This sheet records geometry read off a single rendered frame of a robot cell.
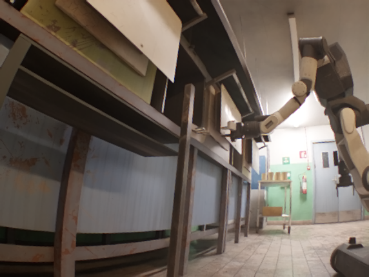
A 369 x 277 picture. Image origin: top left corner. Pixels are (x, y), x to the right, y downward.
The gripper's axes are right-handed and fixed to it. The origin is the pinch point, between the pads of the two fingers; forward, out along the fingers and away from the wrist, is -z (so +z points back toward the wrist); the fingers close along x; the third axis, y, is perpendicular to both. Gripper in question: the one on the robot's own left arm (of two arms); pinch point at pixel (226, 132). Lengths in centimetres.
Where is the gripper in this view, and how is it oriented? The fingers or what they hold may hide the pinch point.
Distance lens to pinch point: 113.6
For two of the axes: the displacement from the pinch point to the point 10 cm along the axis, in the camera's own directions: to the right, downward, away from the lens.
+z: 8.6, -0.7, -5.0
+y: -5.0, -3.1, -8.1
